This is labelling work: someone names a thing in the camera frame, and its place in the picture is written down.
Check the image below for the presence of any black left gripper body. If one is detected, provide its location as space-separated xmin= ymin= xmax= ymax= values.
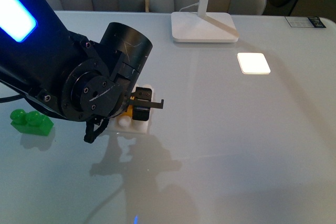
xmin=121 ymin=87 xmax=164 ymax=122

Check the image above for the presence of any white studded base plate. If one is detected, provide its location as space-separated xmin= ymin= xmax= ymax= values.
xmin=107 ymin=83 xmax=156 ymax=134

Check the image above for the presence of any green two-stud block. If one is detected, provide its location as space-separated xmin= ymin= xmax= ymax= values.
xmin=10 ymin=109 xmax=54 ymax=136

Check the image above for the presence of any white desk lamp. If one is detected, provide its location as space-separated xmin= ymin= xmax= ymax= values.
xmin=171 ymin=0 xmax=239 ymax=43

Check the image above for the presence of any table label sticker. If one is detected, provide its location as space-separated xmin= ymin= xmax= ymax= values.
xmin=285 ymin=16 xmax=325 ymax=28

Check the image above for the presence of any white lamp cable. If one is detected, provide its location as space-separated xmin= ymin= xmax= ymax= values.
xmin=178 ymin=2 xmax=200 ymax=13

